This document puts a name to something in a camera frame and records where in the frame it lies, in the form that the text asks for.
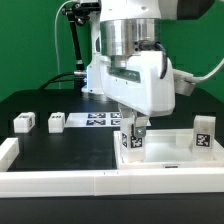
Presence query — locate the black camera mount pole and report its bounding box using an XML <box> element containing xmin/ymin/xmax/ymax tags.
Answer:
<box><xmin>62</xmin><ymin>3</ymin><xmax>89</xmax><ymax>72</ymax></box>

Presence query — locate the white square table top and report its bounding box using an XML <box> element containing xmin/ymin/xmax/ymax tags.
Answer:
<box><xmin>114</xmin><ymin>129</ymin><xmax>224</xmax><ymax>170</ymax></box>

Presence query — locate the white left fence bar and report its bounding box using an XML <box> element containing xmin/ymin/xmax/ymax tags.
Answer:
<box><xmin>0</xmin><ymin>138</ymin><xmax>19</xmax><ymax>172</ymax></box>

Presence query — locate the white front fence bar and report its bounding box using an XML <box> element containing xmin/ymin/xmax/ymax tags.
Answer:
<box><xmin>0</xmin><ymin>168</ymin><xmax>224</xmax><ymax>198</ymax></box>

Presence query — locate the black cable bundle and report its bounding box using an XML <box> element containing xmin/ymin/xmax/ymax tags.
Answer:
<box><xmin>38</xmin><ymin>71</ymin><xmax>88</xmax><ymax>92</ymax></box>

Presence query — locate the white fence bar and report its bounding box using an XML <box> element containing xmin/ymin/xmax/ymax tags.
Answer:
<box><xmin>0</xmin><ymin>138</ymin><xmax>19</xmax><ymax>172</ymax></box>
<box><xmin>0</xmin><ymin>168</ymin><xmax>224</xmax><ymax>198</ymax></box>

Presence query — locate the white marker sheet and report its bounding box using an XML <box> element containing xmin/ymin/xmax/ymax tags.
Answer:
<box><xmin>64</xmin><ymin>111</ymin><xmax>152</xmax><ymax>128</ymax></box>

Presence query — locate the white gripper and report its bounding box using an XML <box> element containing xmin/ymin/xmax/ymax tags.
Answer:
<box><xmin>100</xmin><ymin>51</ymin><xmax>175</xmax><ymax>138</ymax></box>

